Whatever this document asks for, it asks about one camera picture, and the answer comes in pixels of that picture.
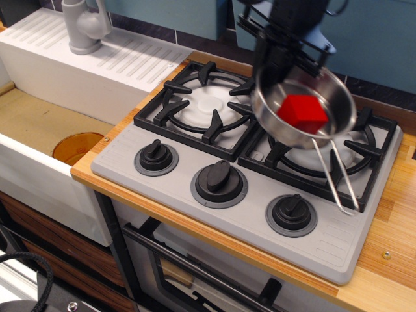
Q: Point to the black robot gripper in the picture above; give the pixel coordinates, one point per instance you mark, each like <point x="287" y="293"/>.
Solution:
<point x="287" y="34"/>

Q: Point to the red wooden cube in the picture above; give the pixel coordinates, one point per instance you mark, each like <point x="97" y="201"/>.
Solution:
<point x="303" y="112"/>

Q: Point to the stainless steel pan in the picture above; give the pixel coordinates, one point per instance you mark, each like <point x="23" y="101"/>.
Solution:
<point x="338" y="104"/>

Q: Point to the grey toy stove top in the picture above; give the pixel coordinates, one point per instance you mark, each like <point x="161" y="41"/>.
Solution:
<point x="330" y="251"/>

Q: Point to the middle black stove knob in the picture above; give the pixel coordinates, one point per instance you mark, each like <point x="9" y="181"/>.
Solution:
<point x="219" y="185"/>

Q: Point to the black stove knob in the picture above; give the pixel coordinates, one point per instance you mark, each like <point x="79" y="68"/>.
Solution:
<point x="156" y="159"/>
<point x="291" y="216"/>
<point x="219" y="185"/>

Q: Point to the left black stove knob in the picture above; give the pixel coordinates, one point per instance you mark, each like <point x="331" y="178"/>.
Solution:
<point x="156" y="159"/>

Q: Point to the right black stove knob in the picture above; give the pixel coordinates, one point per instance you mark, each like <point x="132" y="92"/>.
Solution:
<point x="291" y="216"/>

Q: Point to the black left burner grate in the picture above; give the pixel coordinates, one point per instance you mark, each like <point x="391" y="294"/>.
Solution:
<point x="203" y="112"/>

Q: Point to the black burner grate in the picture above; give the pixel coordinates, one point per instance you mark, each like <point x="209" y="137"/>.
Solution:
<point x="363" y="150"/>
<point x="203" y="112"/>

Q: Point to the black right burner grate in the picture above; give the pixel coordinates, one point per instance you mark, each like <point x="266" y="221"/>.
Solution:
<point x="363" y="150"/>

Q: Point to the grey toy faucet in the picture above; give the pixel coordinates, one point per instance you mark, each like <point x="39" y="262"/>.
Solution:
<point x="85" y="29"/>

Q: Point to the orange translucent plate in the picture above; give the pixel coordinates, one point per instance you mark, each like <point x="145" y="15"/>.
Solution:
<point x="73" y="148"/>

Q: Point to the white toy sink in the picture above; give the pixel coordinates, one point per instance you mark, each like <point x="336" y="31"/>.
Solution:
<point x="49" y="93"/>

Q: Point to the oven door with window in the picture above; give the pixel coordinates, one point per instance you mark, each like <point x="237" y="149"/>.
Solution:
<point x="187" y="274"/>

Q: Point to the wooden drawer fronts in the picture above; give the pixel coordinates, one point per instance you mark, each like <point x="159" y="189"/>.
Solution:
<point x="78" y="263"/>

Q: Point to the black oven door handle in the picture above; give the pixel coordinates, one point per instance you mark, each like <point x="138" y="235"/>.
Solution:
<point x="263" y="302"/>

